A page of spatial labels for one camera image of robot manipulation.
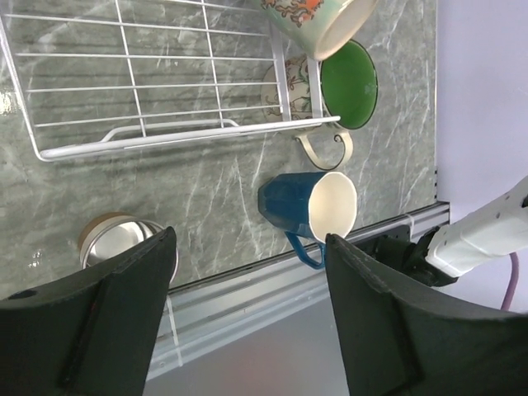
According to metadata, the beige patterned mug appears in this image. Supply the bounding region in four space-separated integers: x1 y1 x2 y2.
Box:
254 0 378 61

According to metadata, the green interior floral mug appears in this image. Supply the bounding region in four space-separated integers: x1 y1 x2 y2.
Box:
285 40 379 171

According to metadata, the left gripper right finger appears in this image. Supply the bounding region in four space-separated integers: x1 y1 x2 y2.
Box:
326 234 527 395

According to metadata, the stainless steel cup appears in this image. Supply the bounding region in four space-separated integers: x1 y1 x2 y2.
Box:
78 212 164 270

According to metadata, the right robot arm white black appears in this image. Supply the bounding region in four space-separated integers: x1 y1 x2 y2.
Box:
425 178 527 279

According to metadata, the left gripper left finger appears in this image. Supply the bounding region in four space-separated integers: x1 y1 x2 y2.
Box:
1 227 177 395

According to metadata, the aluminium mounting rail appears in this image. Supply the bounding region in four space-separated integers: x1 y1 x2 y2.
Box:
146 167 453 380

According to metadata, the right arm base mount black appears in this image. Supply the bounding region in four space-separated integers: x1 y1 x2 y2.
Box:
373 227 458 287

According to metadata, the dark blue faceted mug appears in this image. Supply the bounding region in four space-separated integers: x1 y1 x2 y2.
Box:
257 171 357 270

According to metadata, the white wire dish rack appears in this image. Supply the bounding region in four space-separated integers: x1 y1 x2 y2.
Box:
1 1 334 162

